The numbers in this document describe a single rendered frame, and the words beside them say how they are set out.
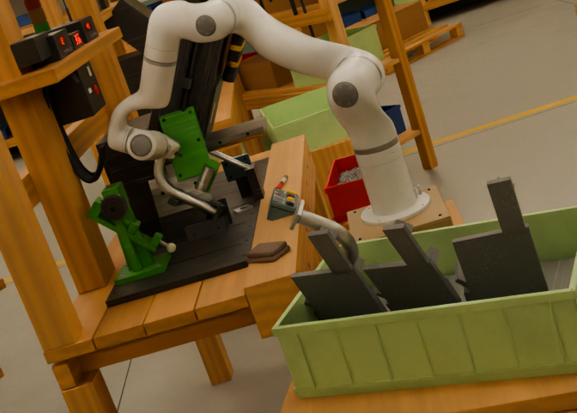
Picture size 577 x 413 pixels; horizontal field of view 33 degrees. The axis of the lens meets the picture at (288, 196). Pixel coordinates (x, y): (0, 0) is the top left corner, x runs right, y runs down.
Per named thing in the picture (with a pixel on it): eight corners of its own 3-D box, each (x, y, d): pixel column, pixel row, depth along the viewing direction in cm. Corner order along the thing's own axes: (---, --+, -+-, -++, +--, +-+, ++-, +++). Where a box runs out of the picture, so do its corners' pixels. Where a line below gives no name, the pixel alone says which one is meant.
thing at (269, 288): (316, 168, 391) (305, 133, 387) (313, 324, 248) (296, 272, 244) (282, 179, 393) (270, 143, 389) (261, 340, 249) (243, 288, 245)
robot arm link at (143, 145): (132, 154, 281) (162, 163, 280) (119, 154, 268) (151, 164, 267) (139, 126, 280) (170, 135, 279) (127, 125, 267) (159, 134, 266)
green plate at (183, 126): (217, 170, 308) (198, 106, 308) (213, 170, 300) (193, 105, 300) (183, 181, 310) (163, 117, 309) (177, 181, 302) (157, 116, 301)
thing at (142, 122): (196, 198, 345) (163, 108, 336) (185, 226, 316) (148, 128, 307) (147, 213, 347) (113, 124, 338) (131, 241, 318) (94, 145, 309)
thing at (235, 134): (268, 124, 326) (265, 115, 325) (265, 135, 310) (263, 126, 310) (159, 157, 330) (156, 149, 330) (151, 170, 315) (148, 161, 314)
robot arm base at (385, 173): (419, 188, 268) (401, 126, 263) (440, 207, 250) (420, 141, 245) (355, 212, 267) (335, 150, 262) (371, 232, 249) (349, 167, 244)
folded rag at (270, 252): (246, 264, 262) (242, 254, 261) (262, 251, 268) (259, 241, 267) (276, 262, 256) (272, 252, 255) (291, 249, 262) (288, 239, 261)
